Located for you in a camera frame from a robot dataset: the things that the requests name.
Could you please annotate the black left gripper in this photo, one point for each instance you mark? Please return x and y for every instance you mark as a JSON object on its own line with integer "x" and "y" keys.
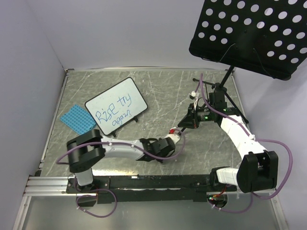
{"x": 160, "y": 160}

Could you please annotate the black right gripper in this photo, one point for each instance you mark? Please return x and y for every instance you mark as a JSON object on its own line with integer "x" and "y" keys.
{"x": 191, "y": 120}

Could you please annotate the small black-framed whiteboard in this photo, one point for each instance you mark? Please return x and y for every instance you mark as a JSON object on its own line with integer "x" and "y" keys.
{"x": 116, "y": 106}

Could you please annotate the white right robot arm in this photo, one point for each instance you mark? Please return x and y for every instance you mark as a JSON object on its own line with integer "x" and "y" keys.
{"x": 259, "y": 167}

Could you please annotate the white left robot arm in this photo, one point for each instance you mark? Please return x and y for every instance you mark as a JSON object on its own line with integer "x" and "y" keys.
{"x": 89, "y": 148}

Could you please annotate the blue studded building plate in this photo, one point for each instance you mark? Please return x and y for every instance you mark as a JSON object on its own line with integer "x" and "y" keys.
{"x": 78, "y": 120}

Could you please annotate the black perforated music stand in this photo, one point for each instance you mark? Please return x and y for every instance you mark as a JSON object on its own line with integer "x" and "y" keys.
{"x": 268, "y": 37}

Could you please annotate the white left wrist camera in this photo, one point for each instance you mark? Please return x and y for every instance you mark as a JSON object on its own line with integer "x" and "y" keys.
{"x": 174, "y": 134}

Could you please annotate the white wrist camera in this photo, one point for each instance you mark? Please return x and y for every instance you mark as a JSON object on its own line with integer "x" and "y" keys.
{"x": 174, "y": 134}
{"x": 194, "y": 95}

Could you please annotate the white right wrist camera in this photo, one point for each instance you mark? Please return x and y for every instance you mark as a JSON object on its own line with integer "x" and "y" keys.
{"x": 194, "y": 95}

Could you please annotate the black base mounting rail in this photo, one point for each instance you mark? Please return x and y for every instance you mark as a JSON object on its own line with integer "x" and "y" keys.
{"x": 142, "y": 188}

